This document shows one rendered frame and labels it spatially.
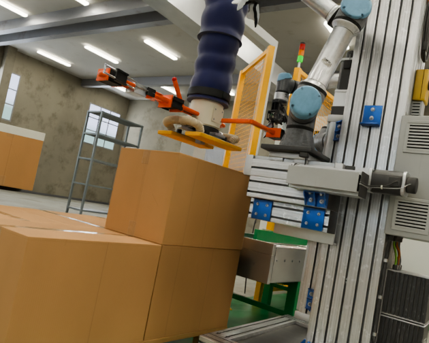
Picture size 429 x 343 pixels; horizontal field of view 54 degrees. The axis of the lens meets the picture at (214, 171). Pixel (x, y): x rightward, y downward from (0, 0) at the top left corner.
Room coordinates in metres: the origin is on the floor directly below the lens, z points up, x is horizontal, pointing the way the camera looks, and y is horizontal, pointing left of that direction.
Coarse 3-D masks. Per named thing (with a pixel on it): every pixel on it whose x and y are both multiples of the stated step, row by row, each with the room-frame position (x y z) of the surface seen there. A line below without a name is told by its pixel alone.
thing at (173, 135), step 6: (162, 132) 2.10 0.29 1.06; (168, 132) 2.07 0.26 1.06; (174, 132) 2.08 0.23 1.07; (180, 132) 2.16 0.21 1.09; (174, 138) 2.18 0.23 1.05; (180, 138) 2.13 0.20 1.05; (186, 138) 2.14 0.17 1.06; (192, 138) 2.18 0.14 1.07; (192, 144) 2.28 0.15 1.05; (198, 144) 2.24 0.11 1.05
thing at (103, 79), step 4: (108, 68) 1.65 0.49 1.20; (108, 72) 1.65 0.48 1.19; (112, 72) 1.66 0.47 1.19; (104, 76) 1.66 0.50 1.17; (108, 76) 1.65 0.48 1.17; (96, 80) 1.69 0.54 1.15; (100, 80) 1.68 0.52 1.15; (104, 80) 1.67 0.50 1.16; (108, 80) 1.65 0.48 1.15; (112, 80) 1.67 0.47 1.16; (108, 84) 1.72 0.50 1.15; (112, 84) 1.71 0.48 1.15; (116, 84) 1.69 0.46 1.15; (120, 84) 1.70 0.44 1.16
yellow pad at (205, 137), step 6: (186, 132) 1.99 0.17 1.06; (192, 132) 1.97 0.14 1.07; (198, 132) 1.95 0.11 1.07; (204, 132) 2.04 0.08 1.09; (198, 138) 2.02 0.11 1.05; (204, 138) 1.99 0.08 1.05; (210, 138) 2.00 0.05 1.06; (216, 138) 2.03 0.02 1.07; (216, 144) 2.12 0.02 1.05; (222, 144) 2.08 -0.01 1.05; (228, 144) 2.11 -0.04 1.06; (234, 150) 2.21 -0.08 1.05; (240, 150) 2.19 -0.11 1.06
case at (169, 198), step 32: (128, 160) 2.01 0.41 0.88; (160, 160) 1.88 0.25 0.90; (192, 160) 1.87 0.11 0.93; (128, 192) 1.98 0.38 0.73; (160, 192) 1.85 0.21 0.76; (192, 192) 1.90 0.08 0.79; (224, 192) 2.08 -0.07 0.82; (128, 224) 1.95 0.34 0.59; (160, 224) 1.83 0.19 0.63; (192, 224) 1.94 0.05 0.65; (224, 224) 2.12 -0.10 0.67
